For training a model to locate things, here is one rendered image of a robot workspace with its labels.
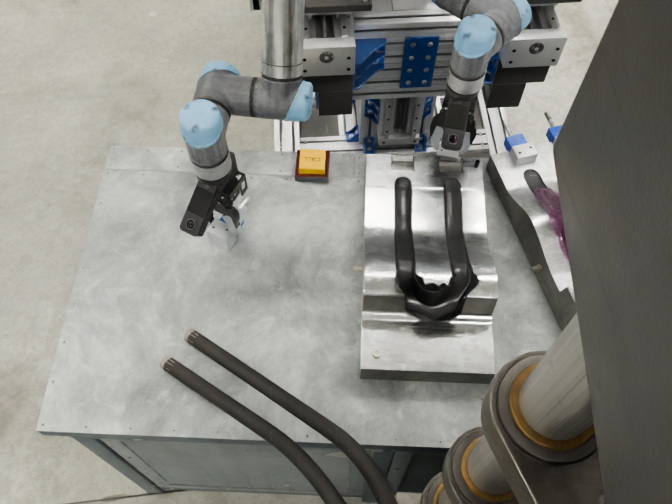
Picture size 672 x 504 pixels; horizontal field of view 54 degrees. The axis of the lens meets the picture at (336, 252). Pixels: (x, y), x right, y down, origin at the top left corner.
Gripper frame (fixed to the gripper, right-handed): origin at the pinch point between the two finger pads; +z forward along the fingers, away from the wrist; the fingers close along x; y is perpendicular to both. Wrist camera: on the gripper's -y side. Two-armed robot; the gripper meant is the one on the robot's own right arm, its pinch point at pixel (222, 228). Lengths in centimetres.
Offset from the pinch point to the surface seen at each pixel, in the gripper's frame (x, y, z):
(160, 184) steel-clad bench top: 21.6, 5.7, 4.5
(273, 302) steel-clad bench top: -17.6, -8.6, 4.5
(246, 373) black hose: -22.6, -26.4, -2.3
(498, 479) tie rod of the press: -66, -36, -53
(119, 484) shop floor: 18, -53, 84
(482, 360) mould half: -62, -3, -1
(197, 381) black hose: -14.4, -31.6, 0.1
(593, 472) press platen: -71, -37, -69
